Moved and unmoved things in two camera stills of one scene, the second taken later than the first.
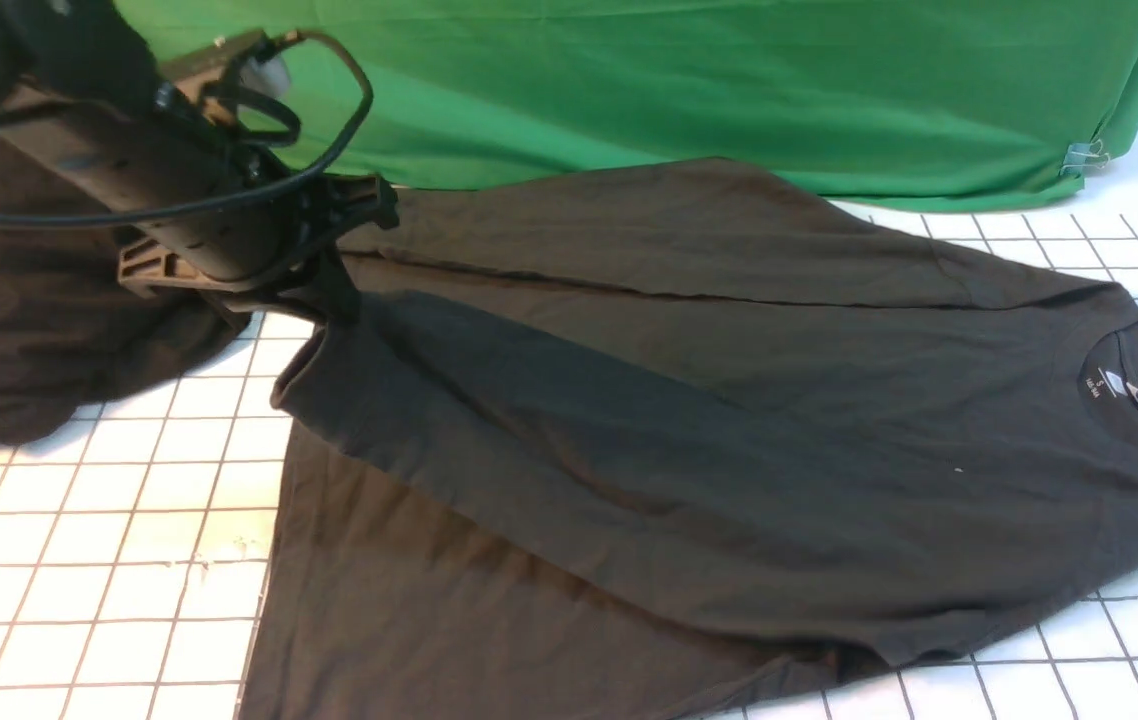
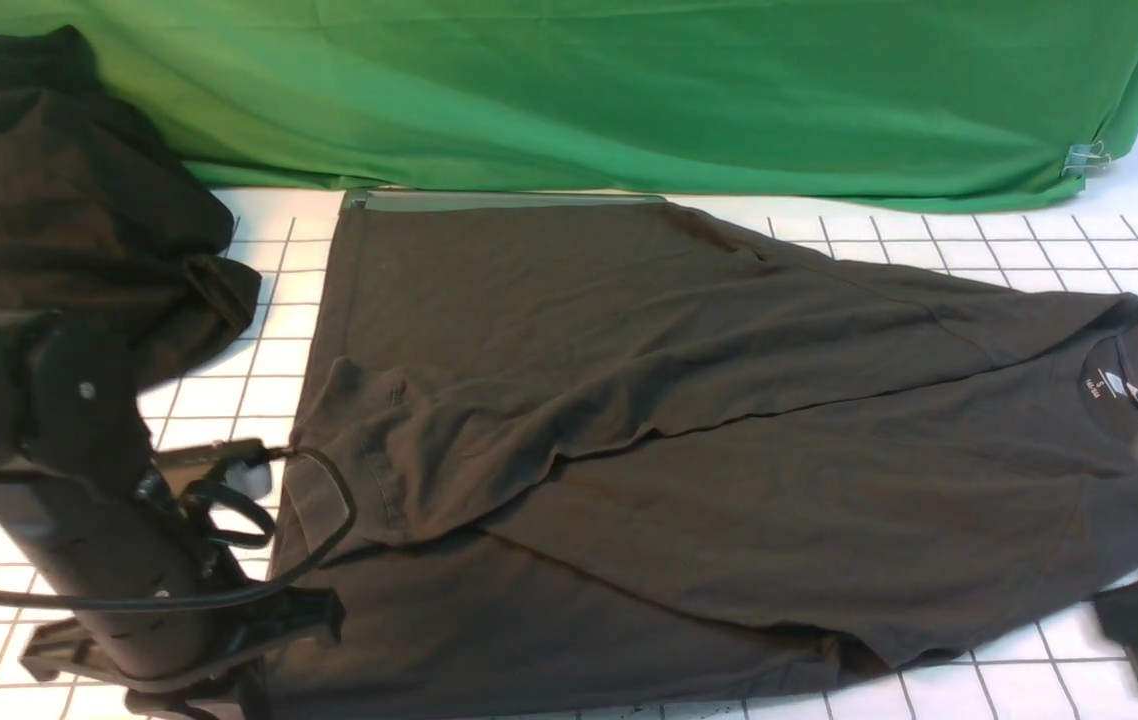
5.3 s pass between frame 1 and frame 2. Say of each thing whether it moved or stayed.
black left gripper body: moved
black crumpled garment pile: stayed
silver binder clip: stayed
